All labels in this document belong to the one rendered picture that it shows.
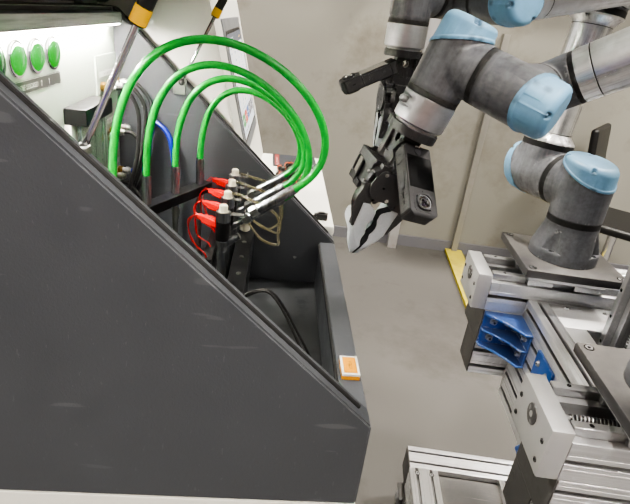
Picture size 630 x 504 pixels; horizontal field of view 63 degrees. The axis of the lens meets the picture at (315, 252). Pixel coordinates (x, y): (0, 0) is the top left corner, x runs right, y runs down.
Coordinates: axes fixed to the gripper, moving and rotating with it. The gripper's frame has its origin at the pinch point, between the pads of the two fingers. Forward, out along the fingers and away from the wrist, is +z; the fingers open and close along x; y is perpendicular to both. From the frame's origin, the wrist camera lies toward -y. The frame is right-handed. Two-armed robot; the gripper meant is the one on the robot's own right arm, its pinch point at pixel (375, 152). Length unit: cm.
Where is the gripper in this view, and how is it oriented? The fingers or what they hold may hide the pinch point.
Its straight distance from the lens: 108.6
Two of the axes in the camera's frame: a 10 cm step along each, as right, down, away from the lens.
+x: -0.5, -4.2, 9.0
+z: -1.1, 9.0, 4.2
